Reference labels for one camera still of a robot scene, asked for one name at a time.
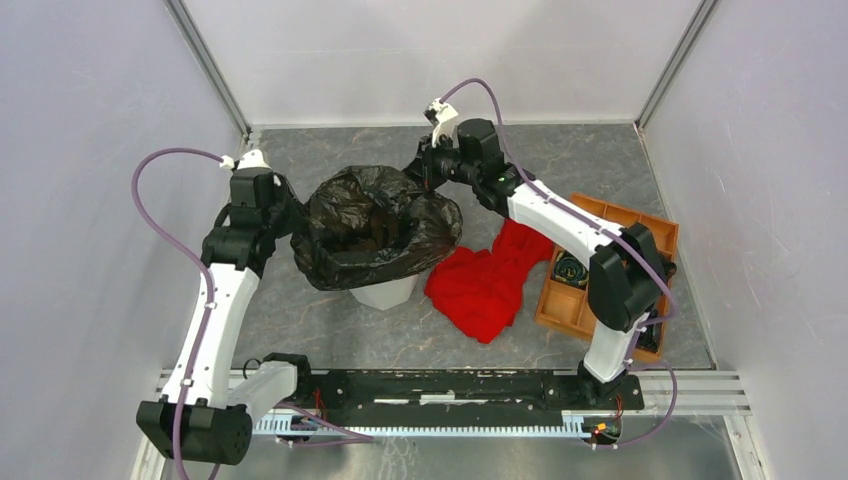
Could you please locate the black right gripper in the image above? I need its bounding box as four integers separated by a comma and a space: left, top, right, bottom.
400, 131, 480, 190

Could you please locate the black plastic trash bag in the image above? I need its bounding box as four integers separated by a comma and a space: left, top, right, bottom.
290, 165, 463, 291

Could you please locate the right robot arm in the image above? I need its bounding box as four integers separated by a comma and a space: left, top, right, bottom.
404, 118, 670, 408

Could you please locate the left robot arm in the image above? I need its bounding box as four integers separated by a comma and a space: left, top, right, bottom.
136, 167, 314, 465

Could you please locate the white octagonal trash bin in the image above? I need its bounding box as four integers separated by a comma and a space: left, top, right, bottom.
350, 274, 418, 311

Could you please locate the red cloth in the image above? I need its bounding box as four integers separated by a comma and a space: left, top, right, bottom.
424, 219, 554, 344

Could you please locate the dark rolled sock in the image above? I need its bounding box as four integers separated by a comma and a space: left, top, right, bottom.
551, 250, 589, 290

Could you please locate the orange compartment tray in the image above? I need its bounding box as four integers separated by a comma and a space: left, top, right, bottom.
535, 193, 679, 341

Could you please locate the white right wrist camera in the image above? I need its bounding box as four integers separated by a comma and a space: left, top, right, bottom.
424, 98, 459, 148

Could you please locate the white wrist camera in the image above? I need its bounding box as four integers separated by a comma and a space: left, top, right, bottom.
424, 98, 459, 148
219, 148, 271, 171

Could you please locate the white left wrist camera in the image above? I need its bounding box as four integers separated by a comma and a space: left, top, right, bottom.
219, 148, 271, 171

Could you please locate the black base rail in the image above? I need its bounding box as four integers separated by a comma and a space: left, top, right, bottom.
275, 355, 645, 427

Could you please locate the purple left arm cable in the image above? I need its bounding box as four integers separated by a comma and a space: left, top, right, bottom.
130, 147, 227, 480

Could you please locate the white toothed cable strip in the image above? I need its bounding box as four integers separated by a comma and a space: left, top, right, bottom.
252, 410, 621, 440

